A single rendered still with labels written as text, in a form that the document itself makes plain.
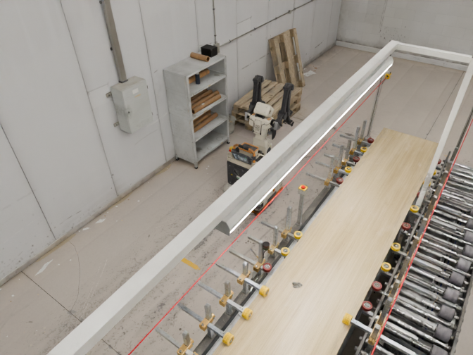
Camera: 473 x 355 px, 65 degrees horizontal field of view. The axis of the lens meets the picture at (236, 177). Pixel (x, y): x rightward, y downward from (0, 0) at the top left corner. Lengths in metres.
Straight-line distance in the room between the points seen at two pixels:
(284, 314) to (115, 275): 2.30
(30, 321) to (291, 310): 2.81
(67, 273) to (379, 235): 3.52
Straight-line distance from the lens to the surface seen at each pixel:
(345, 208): 4.06
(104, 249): 5.06
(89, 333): 1.41
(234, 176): 5.01
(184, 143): 5.87
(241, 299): 3.48
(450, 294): 3.75
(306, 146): 2.26
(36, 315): 4.76
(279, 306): 3.21
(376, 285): 3.49
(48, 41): 4.43
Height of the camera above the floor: 3.61
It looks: 39 degrees down
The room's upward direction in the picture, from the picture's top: 1 degrees counter-clockwise
